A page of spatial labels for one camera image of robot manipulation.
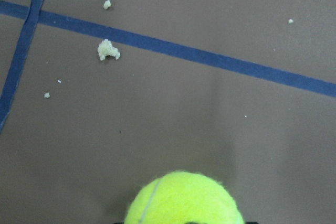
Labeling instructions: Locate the yellow tennis ball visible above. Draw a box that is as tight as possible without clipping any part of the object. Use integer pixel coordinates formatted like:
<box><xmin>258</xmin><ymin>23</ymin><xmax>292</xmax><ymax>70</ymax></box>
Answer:
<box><xmin>124</xmin><ymin>171</ymin><xmax>244</xmax><ymax>223</ymax></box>

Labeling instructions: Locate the large yellow fuzz crumb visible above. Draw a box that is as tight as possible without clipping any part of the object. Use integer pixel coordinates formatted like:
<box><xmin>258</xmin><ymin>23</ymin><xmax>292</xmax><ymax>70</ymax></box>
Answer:
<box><xmin>97</xmin><ymin>39</ymin><xmax>121</xmax><ymax>61</ymax></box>

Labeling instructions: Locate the small yellow fuzz crumb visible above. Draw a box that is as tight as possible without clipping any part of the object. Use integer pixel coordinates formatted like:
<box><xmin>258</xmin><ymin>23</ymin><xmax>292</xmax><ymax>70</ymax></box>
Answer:
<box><xmin>103</xmin><ymin>0</ymin><xmax>111</xmax><ymax>10</ymax></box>

